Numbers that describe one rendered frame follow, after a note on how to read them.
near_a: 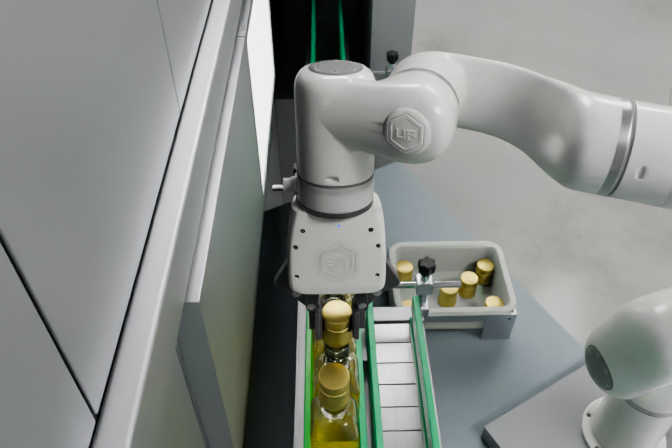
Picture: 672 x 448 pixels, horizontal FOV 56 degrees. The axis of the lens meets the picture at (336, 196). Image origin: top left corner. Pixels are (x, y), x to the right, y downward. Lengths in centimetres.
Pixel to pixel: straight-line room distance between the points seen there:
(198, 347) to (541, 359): 78
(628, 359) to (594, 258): 172
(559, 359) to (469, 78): 75
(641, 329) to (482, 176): 201
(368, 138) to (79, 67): 25
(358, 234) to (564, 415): 64
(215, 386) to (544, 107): 42
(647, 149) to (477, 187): 216
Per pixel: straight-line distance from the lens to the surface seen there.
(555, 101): 59
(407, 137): 53
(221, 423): 76
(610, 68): 366
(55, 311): 37
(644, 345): 79
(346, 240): 63
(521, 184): 275
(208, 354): 64
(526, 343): 127
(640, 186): 56
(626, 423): 106
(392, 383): 103
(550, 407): 116
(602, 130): 55
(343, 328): 71
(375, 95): 54
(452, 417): 116
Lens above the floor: 177
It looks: 43 degrees down
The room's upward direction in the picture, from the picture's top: straight up
